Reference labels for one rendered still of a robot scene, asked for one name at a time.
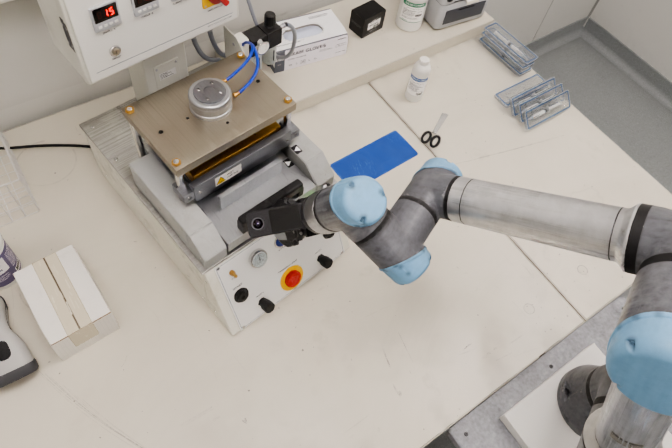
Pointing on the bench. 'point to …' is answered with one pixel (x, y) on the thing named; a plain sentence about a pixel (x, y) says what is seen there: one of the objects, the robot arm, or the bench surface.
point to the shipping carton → (66, 302)
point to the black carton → (367, 18)
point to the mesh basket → (17, 176)
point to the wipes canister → (7, 265)
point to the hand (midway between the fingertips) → (271, 227)
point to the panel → (271, 272)
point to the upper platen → (231, 152)
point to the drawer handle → (272, 201)
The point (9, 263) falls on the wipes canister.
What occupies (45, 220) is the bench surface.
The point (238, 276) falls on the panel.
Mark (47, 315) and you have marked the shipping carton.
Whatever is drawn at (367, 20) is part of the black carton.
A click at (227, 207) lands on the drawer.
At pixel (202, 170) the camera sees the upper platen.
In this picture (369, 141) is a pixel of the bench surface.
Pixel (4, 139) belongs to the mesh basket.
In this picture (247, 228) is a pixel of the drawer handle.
